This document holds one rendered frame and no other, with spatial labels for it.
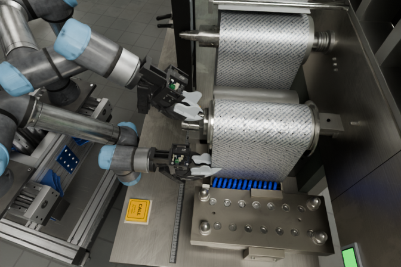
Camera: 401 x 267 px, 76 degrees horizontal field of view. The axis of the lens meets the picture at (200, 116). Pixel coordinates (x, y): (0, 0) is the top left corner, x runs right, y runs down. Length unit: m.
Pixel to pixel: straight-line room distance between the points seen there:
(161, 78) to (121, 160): 0.32
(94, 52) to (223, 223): 0.57
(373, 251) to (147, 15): 3.13
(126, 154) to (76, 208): 1.09
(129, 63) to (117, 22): 2.79
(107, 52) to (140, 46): 2.40
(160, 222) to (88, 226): 0.86
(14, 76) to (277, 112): 0.58
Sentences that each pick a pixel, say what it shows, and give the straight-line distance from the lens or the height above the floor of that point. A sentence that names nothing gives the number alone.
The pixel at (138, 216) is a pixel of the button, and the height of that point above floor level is 0.92.
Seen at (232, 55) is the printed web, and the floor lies 1.33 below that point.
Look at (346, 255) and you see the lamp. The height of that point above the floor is 1.18.
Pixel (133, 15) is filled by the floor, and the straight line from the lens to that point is 3.42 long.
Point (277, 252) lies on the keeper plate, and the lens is 0.84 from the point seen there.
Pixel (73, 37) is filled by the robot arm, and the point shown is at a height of 1.52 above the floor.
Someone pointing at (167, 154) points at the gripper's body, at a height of 1.16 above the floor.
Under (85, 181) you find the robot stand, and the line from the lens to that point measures 1.89.
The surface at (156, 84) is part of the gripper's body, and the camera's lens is 0.59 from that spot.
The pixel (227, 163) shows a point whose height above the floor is 1.13.
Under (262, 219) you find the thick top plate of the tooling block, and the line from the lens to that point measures 0.84.
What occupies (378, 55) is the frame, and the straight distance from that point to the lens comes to 0.66.
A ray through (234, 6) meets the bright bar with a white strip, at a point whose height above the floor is 1.44.
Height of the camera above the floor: 1.82
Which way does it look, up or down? 55 degrees down
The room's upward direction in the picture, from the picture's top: straight up
